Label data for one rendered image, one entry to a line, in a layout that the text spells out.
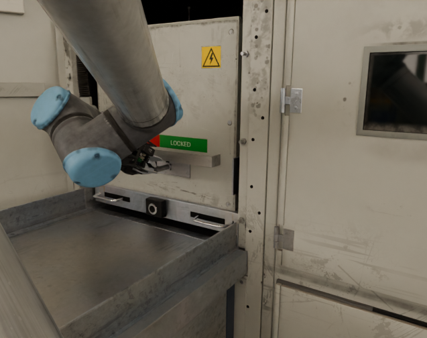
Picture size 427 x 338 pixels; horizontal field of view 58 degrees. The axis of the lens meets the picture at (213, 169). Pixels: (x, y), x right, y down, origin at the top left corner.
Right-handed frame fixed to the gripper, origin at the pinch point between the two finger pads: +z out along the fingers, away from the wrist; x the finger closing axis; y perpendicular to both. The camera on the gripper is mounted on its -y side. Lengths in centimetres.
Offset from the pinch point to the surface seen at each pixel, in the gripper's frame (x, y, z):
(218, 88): 20.9, 18.0, -6.1
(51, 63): 23.5, -38.3, -14.8
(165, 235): -16.2, 6.8, 6.5
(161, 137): 9.1, -0.4, 0.8
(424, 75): 20, 63, -13
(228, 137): 10.7, 21.1, -0.2
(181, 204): -6.8, 7.1, 8.6
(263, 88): 19.0, 31.9, -10.0
